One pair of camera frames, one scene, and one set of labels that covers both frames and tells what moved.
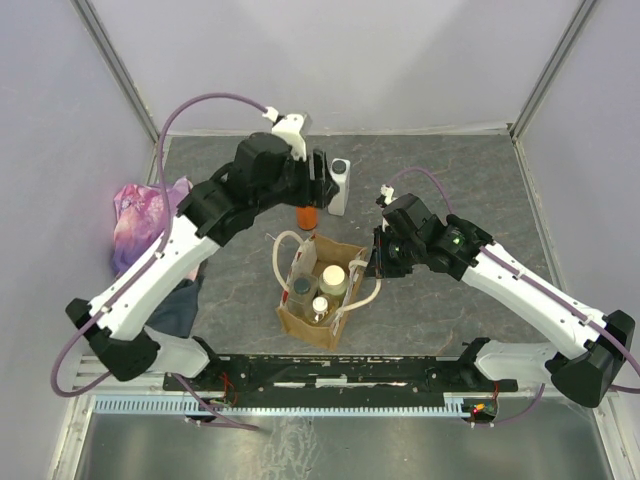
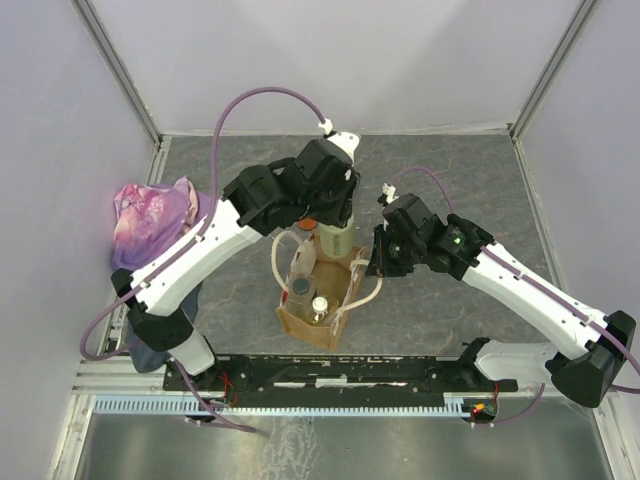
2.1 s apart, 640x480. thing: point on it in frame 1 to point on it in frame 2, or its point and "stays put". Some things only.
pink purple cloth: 139,217 stays put
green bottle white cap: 333,280 to 336,242
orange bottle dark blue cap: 306,217 stays put
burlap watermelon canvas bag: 321,278 stays put
